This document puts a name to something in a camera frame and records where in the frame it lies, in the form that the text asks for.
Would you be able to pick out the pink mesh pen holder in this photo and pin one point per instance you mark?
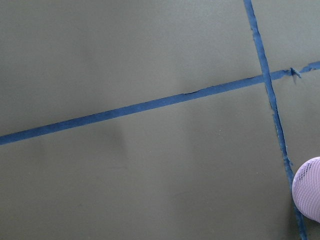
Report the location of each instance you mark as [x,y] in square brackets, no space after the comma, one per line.
[306,189]

